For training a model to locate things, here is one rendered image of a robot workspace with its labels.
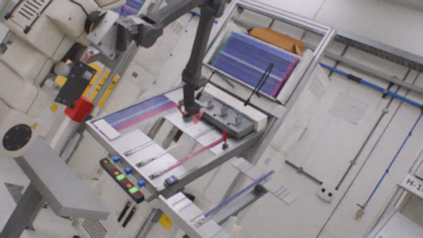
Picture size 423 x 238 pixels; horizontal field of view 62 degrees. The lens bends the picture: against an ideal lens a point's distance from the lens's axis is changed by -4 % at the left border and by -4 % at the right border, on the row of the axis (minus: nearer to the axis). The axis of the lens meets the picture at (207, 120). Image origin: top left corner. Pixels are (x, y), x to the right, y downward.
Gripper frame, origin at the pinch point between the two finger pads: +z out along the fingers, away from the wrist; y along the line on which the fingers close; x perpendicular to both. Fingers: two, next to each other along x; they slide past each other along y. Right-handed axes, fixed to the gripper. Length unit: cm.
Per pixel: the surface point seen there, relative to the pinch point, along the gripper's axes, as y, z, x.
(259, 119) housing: -17.7, 7.4, -33.5
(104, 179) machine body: 44, 54, 34
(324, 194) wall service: -25, 125, -124
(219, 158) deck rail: -20.6, 13.9, -1.3
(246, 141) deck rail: -20.4, 14.4, -21.5
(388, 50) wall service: -12, 21, -207
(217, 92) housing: 17.8, 7.4, -35.3
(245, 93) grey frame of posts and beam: 1.9, 3.6, -42.8
